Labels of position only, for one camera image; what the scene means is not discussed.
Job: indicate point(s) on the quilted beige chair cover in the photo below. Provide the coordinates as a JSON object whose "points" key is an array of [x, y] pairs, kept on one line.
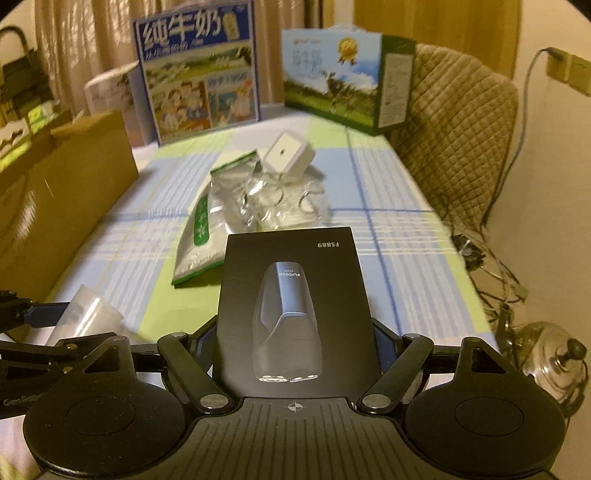
{"points": [[459, 128]]}

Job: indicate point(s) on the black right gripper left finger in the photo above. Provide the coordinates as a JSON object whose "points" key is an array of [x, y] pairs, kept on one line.
{"points": [[187, 360]]}

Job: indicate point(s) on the cardboard box with tissue packs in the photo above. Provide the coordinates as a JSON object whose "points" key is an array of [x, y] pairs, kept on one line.
{"points": [[33, 133]]}

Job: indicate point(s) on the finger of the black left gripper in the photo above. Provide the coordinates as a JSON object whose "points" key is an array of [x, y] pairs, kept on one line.
{"points": [[16, 312]]}

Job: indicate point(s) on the beige wall socket with plug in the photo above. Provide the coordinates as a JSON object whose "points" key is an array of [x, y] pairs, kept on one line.
{"points": [[569, 69]]}

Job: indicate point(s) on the brown cardboard box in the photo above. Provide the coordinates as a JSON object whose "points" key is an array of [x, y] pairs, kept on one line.
{"points": [[55, 193]]}

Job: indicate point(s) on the clear plastic cotton swab bag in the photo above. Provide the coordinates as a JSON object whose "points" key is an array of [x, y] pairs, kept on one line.
{"points": [[284, 202]]}

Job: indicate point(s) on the silver kettle with black knob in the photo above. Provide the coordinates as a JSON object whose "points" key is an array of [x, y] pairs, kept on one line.
{"points": [[556, 361]]}

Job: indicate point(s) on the green light-blue milk carton box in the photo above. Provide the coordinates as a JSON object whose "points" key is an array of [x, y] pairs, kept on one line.
{"points": [[358, 78]]}

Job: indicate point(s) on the white humidifier box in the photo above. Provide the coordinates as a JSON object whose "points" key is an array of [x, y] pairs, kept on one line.
{"points": [[123, 89]]}

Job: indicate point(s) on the silver green foil pouch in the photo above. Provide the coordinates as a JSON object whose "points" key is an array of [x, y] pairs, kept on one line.
{"points": [[221, 210]]}

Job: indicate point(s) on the black shaver box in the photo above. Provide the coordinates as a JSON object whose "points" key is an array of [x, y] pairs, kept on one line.
{"points": [[293, 317]]}

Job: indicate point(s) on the beige curtain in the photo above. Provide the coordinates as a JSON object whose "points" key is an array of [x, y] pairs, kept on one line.
{"points": [[77, 40]]}

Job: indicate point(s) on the clear plastic cup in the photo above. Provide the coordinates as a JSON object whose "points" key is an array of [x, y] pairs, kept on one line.
{"points": [[87, 314]]}

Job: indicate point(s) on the blue milk carton box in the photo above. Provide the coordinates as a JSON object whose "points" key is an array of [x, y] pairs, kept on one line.
{"points": [[198, 65]]}

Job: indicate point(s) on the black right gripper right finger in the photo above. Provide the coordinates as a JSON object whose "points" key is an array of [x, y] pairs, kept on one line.
{"points": [[402, 361]]}

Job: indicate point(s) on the white square night light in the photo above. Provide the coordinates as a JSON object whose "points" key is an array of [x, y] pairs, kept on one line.
{"points": [[289, 155]]}

